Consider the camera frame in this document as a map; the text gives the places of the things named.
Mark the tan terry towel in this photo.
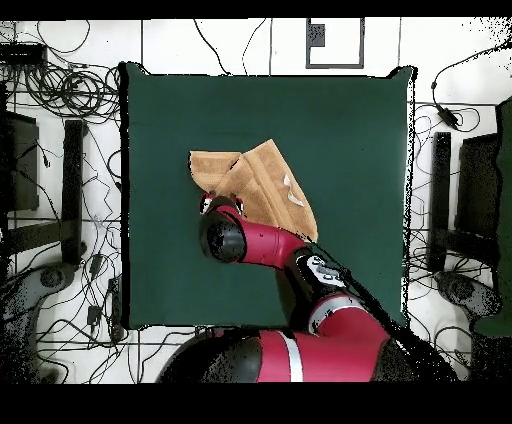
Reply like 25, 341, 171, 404
188, 138, 320, 244

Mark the black stand base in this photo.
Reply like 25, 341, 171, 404
3, 118, 88, 267
425, 131, 501, 275

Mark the black power strip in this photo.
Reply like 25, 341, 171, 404
107, 275, 125, 341

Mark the dark green table cloth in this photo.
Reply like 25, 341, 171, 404
119, 61, 419, 331

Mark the black computer case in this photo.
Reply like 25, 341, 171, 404
0, 109, 40, 213
454, 133, 501, 241

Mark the grey office chair base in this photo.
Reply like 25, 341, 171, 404
0, 261, 77, 383
433, 269, 503, 321

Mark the black power adapter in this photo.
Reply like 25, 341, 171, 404
436, 104, 460, 130

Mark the green fabric sheet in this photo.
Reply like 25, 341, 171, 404
471, 95, 512, 339

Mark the coiled black cable bundle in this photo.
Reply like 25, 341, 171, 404
23, 63, 121, 121

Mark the grey square frame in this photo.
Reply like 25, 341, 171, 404
305, 17, 366, 70

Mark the black network switch box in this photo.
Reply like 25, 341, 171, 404
0, 42, 48, 67

